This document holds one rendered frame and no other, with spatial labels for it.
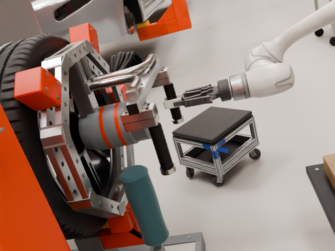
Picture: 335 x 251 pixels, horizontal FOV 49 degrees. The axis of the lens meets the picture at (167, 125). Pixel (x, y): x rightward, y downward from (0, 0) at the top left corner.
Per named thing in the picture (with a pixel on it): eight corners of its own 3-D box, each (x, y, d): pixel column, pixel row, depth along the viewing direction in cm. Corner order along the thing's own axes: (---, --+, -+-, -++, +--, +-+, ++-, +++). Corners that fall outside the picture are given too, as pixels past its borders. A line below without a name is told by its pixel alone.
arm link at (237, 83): (248, 92, 130) (231, 96, 132) (243, 68, 127) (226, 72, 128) (250, 102, 122) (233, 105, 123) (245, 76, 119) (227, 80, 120)
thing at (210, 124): (222, 147, 265) (212, 104, 252) (264, 156, 238) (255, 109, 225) (182, 178, 241) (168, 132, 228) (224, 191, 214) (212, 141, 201)
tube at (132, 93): (89, 92, 112) (77, 60, 108) (148, 78, 108) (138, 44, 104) (69, 115, 96) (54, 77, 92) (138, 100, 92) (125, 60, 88)
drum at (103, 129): (99, 140, 128) (85, 104, 123) (157, 128, 124) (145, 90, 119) (87, 160, 116) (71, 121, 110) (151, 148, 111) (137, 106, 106)
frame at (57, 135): (129, 160, 154) (84, 34, 133) (144, 157, 153) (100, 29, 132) (91, 255, 105) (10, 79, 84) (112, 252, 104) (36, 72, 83)
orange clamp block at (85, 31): (80, 59, 128) (78, 36, 130) (100, 54, 127) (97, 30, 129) (70, 52, 122) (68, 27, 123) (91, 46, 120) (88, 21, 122)
